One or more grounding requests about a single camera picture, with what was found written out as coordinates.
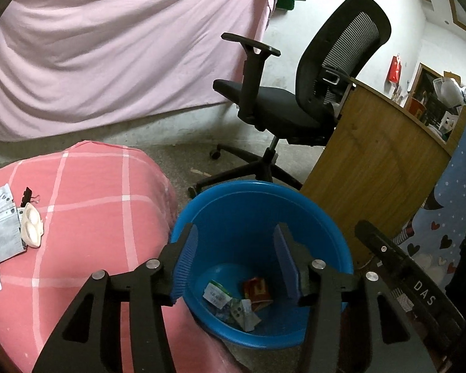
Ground grey pouch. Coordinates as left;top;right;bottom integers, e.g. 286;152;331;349
0;202;26;263

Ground red box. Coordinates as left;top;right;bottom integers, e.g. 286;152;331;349
408;97;426;119

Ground red hanging bag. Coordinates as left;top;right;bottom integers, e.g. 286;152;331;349
387;55;402;84

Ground pink hanging sheet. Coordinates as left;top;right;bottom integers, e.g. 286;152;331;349
0;0;284;142

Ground blue dotted cartoon curtain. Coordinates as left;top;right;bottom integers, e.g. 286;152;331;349
396;35;466;300

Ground beige plastic tray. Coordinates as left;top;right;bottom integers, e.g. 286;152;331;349
20;202;45;248

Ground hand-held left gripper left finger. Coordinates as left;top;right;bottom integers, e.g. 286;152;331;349
31;223;199;373

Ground black office chair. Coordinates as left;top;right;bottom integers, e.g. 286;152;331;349
188;0;393;199

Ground blue plastic bucket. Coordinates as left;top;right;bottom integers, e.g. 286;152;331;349
170;181;355;350

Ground white green packet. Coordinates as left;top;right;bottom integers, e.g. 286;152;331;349
203;280;232;307

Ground wooden desk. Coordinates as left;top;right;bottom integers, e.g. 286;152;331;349
299;76;466;269

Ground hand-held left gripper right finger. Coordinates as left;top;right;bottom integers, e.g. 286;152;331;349
272;222;426;373

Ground grey wrapper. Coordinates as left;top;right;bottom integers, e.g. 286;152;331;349
223;298;262;333

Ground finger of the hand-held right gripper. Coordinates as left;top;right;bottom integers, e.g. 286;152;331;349
354;219;402;272

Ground pink checked blanket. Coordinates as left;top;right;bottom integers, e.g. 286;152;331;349
0;140;241;373

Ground wooden cabinet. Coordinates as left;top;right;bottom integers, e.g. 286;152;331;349
406;63;466;140

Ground black binder clip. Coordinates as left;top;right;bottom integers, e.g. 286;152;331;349
19;187;40;207

